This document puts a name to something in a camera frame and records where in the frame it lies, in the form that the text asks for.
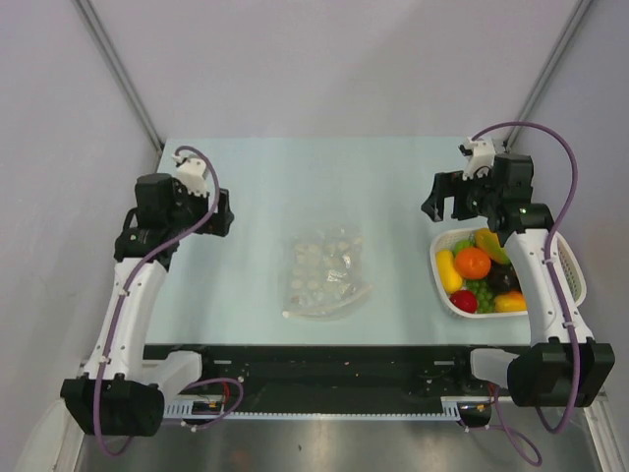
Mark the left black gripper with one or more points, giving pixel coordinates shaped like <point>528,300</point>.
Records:
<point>218,224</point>

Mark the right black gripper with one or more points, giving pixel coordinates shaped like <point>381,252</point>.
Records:
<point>447,185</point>

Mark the small green lime toy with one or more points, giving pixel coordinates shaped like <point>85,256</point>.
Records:
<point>462,245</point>

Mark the orange toy fruit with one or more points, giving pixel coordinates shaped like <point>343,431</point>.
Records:
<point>472,263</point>

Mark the yellow lemon toy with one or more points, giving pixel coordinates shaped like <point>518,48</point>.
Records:
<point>449,277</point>

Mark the dark purple plum toy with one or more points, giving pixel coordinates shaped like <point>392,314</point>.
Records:
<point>502,279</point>

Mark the red apple toy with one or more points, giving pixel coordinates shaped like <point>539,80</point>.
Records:
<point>465,301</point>

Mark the green grape bunch toy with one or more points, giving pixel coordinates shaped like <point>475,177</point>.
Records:
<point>484,295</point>

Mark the clear zip top bag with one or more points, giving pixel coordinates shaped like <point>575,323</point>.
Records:
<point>323,279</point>

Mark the yellow green mango toy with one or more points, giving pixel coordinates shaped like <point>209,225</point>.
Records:
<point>488,242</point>

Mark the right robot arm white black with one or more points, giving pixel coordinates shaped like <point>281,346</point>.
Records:
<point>564,365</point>

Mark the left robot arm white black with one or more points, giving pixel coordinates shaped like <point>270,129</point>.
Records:
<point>116,395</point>

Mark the yellow orange mango toy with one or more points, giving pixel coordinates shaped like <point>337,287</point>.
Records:
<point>511,302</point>

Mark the white perforated plastic basket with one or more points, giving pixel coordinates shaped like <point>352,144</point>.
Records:
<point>447,241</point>

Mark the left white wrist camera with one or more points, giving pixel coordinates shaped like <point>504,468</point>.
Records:
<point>192,172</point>

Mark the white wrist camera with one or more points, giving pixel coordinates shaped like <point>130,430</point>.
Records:
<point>192,172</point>
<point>480,155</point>

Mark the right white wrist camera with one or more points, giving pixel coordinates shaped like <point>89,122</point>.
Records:
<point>480,155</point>

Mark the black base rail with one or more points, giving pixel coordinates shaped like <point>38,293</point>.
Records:
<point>336,380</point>

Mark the right aluminium frame post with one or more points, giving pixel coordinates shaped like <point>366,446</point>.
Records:
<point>558,52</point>

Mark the aluminium frame post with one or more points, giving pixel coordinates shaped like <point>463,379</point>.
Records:
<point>558,52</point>
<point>111,58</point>

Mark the left aluminium frame post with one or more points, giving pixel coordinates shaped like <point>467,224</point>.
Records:
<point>111,58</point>

